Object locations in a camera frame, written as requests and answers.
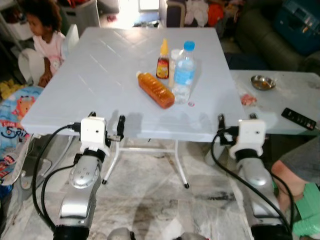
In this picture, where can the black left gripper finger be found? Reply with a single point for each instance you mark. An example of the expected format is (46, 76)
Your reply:
(121, 126)
(92, 114)

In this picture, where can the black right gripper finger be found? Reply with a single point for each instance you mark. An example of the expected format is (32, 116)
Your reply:
(253, 117)
(221, 122)

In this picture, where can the blue-capped clear water bottle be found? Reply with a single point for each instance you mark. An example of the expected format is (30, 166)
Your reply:
(184, 72)

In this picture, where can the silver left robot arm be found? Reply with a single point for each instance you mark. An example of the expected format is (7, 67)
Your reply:
(80, 175)

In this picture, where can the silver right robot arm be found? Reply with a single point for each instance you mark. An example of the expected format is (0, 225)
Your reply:
(255, 175)

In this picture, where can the clear bag with pink food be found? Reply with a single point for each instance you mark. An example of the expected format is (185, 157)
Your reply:
(248, 99)

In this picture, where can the large white folding table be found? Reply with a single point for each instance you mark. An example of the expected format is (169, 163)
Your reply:
(100, 85)

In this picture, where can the small metal bowl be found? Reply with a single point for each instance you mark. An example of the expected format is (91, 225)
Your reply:
(263, 82)

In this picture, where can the small white table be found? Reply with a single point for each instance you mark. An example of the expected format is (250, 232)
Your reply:
(290, 97)

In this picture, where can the black remote control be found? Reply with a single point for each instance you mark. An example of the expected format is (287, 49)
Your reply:
(299, 119)

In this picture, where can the orange juice bottle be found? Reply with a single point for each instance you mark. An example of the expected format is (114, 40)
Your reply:
(156, 91)

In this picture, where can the person's leg in grey shorts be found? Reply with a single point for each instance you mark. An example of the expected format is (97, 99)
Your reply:
(295, 165)

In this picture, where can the colourful cartoon play mat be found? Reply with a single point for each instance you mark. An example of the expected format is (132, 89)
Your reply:
(17, 115)

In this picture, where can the yellow-capped brown sauce bottle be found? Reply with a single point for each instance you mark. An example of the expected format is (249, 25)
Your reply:
(162, 62)

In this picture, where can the dark green sofa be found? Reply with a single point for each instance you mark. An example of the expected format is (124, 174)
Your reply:
(260, 40)

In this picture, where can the white plastic chair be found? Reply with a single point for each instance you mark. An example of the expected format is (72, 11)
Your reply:
(27, 65)

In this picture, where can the curly-haired girl in pink shirt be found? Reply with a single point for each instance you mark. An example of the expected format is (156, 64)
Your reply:
(47, 45)

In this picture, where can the dark blue plastic crate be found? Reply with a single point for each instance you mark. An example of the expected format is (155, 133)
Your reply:
(297, 25)

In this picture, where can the green plastic stool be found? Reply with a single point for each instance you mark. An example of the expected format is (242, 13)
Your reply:
(307, 210)

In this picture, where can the grey robot left foot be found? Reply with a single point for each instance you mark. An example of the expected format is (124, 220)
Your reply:
(121, 234)

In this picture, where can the orange cloth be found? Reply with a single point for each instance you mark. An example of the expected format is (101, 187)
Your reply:
(216, 14)

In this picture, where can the white cloth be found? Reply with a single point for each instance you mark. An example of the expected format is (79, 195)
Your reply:
(196, 11)

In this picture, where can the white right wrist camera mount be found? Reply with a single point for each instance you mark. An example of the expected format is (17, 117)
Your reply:
(251, 134)

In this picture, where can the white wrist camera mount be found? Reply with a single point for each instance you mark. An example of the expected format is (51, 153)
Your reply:
(93, 132)
(251, 134)

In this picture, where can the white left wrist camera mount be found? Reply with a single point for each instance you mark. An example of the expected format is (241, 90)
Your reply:
(93, 132)

